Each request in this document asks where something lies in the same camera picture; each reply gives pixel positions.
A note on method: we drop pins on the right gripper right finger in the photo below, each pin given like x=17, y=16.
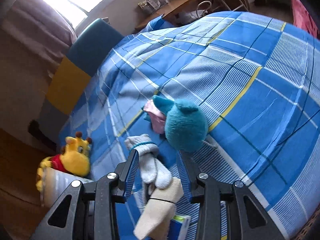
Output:
x=245, y=216

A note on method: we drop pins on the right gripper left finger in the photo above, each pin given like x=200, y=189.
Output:
x=87, y=211

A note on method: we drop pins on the cream knit sock bundle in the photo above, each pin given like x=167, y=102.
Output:
x=155, y=220

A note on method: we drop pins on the grey white sock bundle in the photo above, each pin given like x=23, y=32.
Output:
x=152, y=171

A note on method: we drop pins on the teal plush toy pink dress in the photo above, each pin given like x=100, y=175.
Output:
x=183, y=123

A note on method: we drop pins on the white milk powder can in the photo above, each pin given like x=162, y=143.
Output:
x=54, y=182

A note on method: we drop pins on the blue white box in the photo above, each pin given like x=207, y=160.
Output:
x=178, y=228

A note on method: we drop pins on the yellow giraffe plush toy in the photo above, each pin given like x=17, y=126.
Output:
x=73, y=159

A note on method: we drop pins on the blue plaid bed sheet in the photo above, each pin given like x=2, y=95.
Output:
x=256, y=79

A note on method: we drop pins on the grey yellow blue headboard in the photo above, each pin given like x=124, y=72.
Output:
x=74, y=73

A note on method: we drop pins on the pink curtain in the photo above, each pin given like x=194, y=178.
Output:
x=40, y=28

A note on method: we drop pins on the wooden desk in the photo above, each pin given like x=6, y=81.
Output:
x=167, y=12

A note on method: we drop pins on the pink blanket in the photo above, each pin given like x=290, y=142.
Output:
x=302, y=18

